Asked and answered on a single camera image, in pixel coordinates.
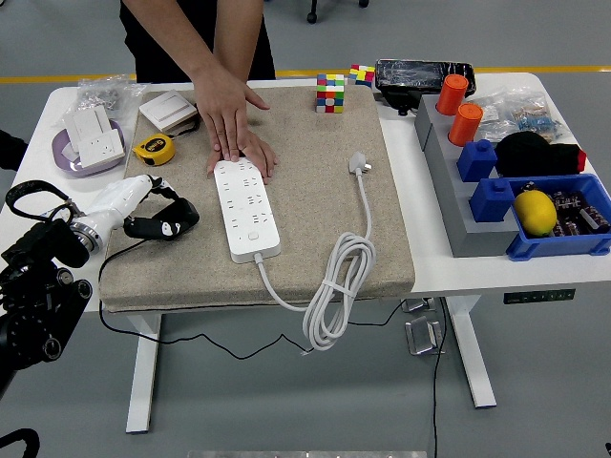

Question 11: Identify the white socket panel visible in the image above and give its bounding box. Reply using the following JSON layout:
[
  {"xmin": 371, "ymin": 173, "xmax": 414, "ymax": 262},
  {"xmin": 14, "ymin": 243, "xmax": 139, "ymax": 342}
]
[{"xmin": 76, "ymin": 129, "xmax": 127, "ymax": 170}]

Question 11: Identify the black hanging cable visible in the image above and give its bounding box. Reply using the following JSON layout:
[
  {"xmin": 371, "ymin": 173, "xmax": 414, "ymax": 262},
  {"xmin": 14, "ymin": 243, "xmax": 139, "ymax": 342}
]
[{"xmin": 430, "ymin": 296, "xmax": 449, "ymax": 458}]

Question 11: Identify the blue block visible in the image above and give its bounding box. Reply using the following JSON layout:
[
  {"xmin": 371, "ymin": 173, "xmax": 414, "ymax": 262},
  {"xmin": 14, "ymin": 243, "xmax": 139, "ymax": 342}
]
[
  {"xmin": 468, "ymin": 177, "xmax": 517, "ymax": 224},
  {"xmin": 456, "ymin": 138, "xmax": 499, "ymax": 184}
]

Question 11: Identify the white wall switch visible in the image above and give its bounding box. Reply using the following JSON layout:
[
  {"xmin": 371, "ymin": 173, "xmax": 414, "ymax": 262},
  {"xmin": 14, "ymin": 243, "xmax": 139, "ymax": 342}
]
[{"xmin": 138, "ymin": 90, "xmax": 199, "ymax": 133}]

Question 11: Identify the grey stepped block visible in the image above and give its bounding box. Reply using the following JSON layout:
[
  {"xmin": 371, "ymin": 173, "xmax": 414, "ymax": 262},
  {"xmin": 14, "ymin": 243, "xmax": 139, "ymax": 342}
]
[{"xmin": 413, "ymin": 93, "xmax": 522, "ymax": 260}]

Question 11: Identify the small white panel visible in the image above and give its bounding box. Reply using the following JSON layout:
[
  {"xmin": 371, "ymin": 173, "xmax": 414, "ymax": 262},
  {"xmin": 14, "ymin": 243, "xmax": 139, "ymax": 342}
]
[{"xmin": 59, "ymin": 141, "xmax": 82, "ymax": 166}]

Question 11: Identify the purple dish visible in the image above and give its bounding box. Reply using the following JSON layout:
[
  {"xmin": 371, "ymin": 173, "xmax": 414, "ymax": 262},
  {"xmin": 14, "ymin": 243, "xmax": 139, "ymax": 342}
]
[{"xmin": 51, "ymin": 118, "xmax": 128, "ymax": 179}]

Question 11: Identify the clear bag of blue resistors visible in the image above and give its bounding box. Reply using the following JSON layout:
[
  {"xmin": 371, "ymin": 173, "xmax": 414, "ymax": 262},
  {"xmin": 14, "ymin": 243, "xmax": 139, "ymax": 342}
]
[{"xmin": 515, "ymin": 102, "xmax": 572, "ymax": 144}]

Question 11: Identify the clear bag of components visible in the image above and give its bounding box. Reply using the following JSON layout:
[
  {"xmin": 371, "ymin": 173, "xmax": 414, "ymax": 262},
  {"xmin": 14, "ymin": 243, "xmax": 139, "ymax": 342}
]
[{"xmin": 474, "ymin": 88, "xmax": 550, "ymax": 142}]

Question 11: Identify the black cloth with red patch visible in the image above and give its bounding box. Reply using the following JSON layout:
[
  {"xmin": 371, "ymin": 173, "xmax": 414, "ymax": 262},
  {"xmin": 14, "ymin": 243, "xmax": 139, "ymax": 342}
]
[{"xmin": 494, "ymin": 130, "xmax": 588, "ymax": 179}]

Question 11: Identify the person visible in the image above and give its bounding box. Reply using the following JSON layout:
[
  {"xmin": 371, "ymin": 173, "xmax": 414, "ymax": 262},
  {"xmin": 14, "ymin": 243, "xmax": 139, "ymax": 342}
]
[
  {"xmin": 0, "ymin": 128, "xmax": 29, "ymax": 172},
  {"xmin": 118, "ymin": 0, "xmax": 277, "ymax": 85}
]

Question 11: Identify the person's right hand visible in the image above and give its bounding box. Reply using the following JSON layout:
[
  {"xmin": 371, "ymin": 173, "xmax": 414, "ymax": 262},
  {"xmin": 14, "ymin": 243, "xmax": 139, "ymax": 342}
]
[{"xmin": 192, "ymin": 66, "xmax": 272, "ymax": 162}]

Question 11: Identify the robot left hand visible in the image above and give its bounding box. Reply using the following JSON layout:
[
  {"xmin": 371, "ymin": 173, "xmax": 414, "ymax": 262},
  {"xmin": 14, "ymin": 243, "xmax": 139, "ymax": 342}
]
[{"xmin": 83, "ymin": 174, "xmax": 186, "ymax": 241}]

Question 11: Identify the blue plastic bin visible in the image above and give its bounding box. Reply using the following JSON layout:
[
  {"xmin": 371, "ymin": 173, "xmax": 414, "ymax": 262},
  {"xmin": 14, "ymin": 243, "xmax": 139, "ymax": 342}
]
[{"xmin": 505, "ymin": 172, "xmax": 611, "ymax": 262}]

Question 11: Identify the clear bag of screws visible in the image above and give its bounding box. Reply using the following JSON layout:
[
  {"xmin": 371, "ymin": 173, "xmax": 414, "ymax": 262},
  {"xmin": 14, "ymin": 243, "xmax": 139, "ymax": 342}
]
[{"xmin": 75, "ymin": 73, "xmax": 150, "ymax": 120}]

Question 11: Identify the dark maroon capacitor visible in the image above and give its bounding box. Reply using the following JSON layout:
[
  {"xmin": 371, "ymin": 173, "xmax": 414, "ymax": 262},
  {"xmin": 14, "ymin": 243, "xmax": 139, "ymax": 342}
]
[
  {"xmin": 551, "ymin": 214, "xmax": 589, "ymax": 239},
  {"xmin": 579, "ymin": 203, "xmax": 611, "ymax": 236},
  {"xmin": 551, "ymin": 189, "xmax": 592, "ymax": 215}
]

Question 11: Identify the person's left hand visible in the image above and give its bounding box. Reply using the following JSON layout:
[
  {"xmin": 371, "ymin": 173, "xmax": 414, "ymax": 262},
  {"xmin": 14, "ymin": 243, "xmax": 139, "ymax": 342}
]
[{"xmin": 205, "ymin": 131, "xmax": 280, "ymax": 180}]

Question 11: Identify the grey-brown mat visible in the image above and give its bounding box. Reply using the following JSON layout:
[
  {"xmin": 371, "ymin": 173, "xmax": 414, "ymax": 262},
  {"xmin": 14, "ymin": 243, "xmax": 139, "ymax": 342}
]
[{"xmin": 98, "ymin": 84, "xmax": 416, "ymax": 314}]

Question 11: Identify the orange cylinder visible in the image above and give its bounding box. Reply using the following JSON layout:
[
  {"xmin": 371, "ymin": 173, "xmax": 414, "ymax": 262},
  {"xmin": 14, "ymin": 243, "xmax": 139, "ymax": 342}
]
[
  {"xmin": 435, "ymin": 73, "xmax": 471, "ymax": 117},
  {"xmin": 447, "ymin": 102, "xmax": 485, "ymax": 148}
]

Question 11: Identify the yellow lemon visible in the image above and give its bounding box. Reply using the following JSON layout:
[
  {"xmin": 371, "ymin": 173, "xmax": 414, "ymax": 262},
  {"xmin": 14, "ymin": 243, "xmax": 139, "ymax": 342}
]
[{"xmin": 513, "ymin": 190, "xmax": 558, "ymax": 239}]

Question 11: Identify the black plug with cord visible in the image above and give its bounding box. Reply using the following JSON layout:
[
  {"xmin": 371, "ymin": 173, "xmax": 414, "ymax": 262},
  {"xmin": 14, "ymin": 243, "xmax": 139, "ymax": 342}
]
[{"xmin": 97, "ymin": 197, "xmax": 408, "ymax": 359}]

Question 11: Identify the silver metal bracket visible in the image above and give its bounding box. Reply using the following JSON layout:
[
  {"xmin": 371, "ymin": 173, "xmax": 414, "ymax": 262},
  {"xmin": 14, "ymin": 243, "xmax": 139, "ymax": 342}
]
[
  {"xmin": 400, "ymin": 297, "xmax": 436, "ymax": 315},
  {"xmin": 404, "ymin": 314, "xmax": 446, "ymax": 357}
]

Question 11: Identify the white power strip with cord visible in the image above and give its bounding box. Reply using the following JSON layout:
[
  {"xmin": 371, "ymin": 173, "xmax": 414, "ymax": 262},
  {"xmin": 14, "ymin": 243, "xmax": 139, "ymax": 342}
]
[{"xmin": 213, "ymin": 150, "xmax": 378, "ymax": 352}]

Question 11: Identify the small colourful puzzle cube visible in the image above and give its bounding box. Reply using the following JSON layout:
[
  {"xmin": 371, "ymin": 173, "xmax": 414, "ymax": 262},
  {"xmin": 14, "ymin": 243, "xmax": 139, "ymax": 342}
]
[{"xmin": 347, "ymin": 64, "xmax": 377, "ymax": 90}]

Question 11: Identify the black office chair base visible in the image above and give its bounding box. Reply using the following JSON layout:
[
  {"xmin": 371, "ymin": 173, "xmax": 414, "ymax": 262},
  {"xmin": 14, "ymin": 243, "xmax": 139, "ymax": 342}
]
[{"xmin": 305, "ymin": 0, "xmax": 371, "ymax": 25}]

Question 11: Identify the black table control panel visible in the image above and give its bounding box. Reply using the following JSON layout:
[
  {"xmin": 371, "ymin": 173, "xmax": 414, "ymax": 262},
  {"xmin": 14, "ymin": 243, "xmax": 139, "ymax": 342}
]
[{"xmin": 502, "ymin": 287, "xmax": 577, "ymax": 306}]

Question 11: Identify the black case in plastic wrap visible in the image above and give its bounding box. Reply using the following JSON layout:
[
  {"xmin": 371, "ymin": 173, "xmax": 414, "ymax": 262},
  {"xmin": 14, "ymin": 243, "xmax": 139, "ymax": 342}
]
[{"xmin": 373, "ymin": 57, "xmax": 477, "ymax": 116}]

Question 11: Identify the white switch panel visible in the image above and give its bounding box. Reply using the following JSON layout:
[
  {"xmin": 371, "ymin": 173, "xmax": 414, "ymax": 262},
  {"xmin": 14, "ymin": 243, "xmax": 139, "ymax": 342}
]
[{"xmin": 63, "ymin": 105, "xmax": 115, "ymax": 150}]

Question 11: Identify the large colourful puzzle cube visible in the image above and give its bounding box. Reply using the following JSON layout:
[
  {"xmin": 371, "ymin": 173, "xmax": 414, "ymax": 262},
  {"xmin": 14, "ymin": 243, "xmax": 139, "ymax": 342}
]
[{"xmin": 315, "ymin": 73, "xmax": 347, "ymax": 115}]

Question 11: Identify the white table leg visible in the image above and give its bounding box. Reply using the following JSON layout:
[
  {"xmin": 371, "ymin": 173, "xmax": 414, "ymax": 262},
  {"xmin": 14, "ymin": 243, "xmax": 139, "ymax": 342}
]
[
  {"xmin": 441, "ymin": 294, "xmax": 498, "ymax": 410},
  {"xmin": 125, "ymin": 312, "xmax": 163, "ymax": 435}
]

